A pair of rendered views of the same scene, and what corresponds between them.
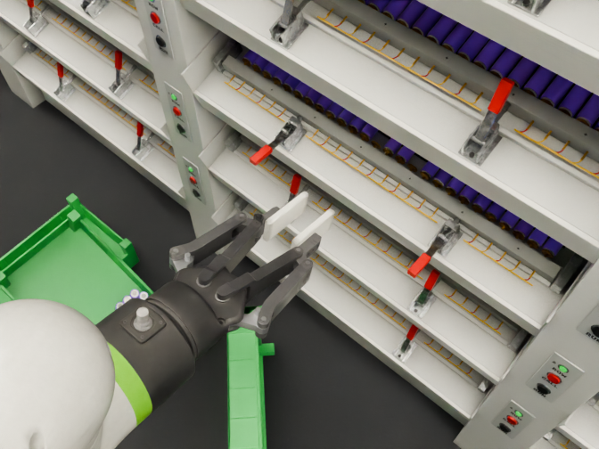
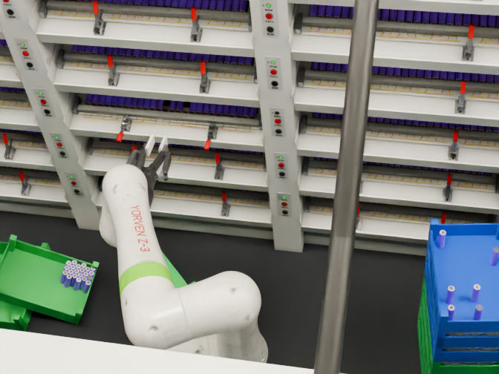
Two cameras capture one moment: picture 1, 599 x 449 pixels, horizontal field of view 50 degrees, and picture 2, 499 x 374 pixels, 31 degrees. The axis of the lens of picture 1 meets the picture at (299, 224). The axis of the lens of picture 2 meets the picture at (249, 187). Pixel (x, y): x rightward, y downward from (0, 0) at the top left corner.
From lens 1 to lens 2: 1.86 m
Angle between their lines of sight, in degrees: 15
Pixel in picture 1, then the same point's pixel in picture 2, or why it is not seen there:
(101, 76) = not seen: outside the picture
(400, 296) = (209, 176)
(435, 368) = (244, 211)
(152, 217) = (45, 231)
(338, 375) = (200, 251)
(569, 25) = (209, 41)
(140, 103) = (25, 156)
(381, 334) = (210, 210)
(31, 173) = not seen: outside the picture
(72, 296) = (33, 284)
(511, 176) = (220, 92)
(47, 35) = not seen: outside the picture
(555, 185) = (235, 87)
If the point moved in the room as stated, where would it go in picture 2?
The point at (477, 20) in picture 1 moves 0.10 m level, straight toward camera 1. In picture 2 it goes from (183, 49) to (189, 75)
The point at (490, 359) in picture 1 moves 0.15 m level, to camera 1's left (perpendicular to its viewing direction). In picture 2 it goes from (260, 179) to (217, 201)
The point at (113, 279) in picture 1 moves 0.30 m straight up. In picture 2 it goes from (49, 266) to (24, 213)
